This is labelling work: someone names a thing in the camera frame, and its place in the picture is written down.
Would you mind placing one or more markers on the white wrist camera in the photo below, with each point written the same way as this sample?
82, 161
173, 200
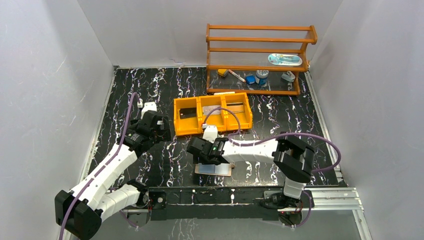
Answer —
145, 107
210, 132

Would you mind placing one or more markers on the right orange bin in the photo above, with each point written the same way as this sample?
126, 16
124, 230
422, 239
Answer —
245, 118

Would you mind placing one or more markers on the blue small box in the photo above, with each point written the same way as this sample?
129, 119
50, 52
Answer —
250, 79

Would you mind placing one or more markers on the beige leather card holder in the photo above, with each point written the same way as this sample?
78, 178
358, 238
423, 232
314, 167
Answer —
223, 169

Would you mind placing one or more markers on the white marker pen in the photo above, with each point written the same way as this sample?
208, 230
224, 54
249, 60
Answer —
237, 76

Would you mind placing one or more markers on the silver card in bin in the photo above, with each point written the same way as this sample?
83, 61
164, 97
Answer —
212, 110

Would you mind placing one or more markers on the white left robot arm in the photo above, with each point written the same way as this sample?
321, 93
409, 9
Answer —
82, 209

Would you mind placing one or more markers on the orange wooden shelf rack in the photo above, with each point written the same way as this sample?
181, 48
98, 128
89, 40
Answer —
244, 49

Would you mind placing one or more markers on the blue white tape roll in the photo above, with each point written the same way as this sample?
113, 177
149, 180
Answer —
261, 77

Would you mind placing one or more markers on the left orange bin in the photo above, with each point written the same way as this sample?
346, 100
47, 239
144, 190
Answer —
186, 119

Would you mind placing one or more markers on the brown card in bin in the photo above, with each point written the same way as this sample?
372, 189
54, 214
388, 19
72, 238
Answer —
236, 107

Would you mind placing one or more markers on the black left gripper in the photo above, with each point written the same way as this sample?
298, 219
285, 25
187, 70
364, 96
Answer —
162, 125

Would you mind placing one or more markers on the blue packaged item on shelf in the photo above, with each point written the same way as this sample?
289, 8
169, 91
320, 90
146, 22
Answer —
280, 59

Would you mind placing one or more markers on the yellow sponge block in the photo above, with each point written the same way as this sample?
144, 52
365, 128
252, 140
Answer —
223, 72

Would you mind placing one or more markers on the orange bin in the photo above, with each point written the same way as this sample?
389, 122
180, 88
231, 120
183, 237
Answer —
186, 119
218, 118
245, 118

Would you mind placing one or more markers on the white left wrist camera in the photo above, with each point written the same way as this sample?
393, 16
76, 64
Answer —
145, 107

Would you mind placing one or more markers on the black card in bin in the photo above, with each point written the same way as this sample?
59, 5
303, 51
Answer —
186, 113

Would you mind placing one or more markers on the aluminium frame rail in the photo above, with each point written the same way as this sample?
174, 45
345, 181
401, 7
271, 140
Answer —
325, 199

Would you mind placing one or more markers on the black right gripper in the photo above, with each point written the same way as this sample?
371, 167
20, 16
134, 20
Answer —
196, 159

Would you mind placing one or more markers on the middle orange bin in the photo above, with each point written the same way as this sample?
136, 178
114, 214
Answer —
218, 118

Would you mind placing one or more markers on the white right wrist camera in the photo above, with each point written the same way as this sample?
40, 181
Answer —
210, 132

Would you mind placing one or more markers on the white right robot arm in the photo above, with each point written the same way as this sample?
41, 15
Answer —
293, 157

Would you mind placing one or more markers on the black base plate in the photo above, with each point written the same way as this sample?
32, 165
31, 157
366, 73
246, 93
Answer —
257, 202

